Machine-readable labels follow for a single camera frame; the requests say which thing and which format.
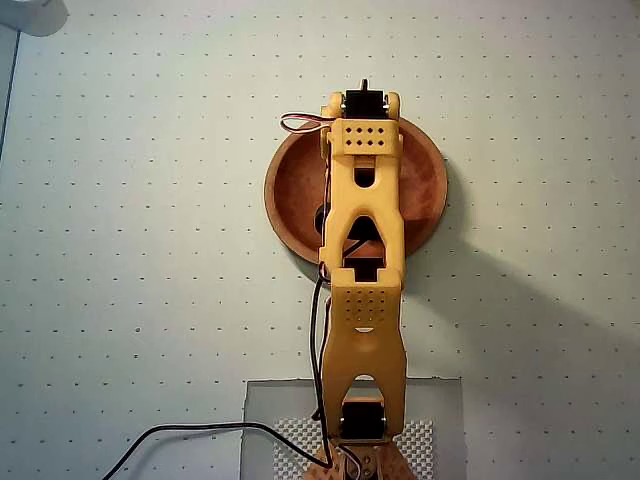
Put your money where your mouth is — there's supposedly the white round object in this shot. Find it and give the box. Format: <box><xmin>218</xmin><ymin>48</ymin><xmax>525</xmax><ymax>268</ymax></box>
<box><xmin>0</xmin><ymin>0</ymin><xmax>70</xmax><ymax>37</ymax></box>

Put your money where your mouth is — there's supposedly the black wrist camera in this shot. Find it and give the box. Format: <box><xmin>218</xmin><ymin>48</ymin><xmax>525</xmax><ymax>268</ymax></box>
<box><xmin>312</xmin><ymin>203</ymin><xmax>331</xmax><ymax>237</ymax></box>

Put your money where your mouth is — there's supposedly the black cable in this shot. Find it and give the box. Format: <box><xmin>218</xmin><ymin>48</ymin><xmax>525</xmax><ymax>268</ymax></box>
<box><xmin>102</xmin><ymin>264</ymin><xmax>336</xmax><ymax>480</ymax></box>

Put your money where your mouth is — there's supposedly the white mesh mat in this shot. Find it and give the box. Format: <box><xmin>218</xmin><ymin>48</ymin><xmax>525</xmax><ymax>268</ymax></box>
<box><xmin>272</xmin><ymin>419</ymin><xmax>436</xmax><ymax>480</ymax></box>

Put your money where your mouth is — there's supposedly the round wooden bowl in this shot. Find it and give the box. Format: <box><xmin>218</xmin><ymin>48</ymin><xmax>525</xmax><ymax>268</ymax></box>
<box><xmin>263</xmin><ymin>117</ymin><xmax>450</xmax><ymax>264</ymax></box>

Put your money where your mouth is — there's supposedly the grey base plate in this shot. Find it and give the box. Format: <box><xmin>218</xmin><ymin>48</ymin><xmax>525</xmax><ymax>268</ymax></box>
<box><xmin>241</xmin><ymin>378</ymin><xmax>464</xmax><ymax>480</ymax></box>

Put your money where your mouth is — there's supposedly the red white servo wire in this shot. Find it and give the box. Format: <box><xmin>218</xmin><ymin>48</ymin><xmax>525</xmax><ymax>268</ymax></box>
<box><xmin>279</xmin><ymin>112</ymin><xmax>335</xmax><ymax>135</ymax></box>

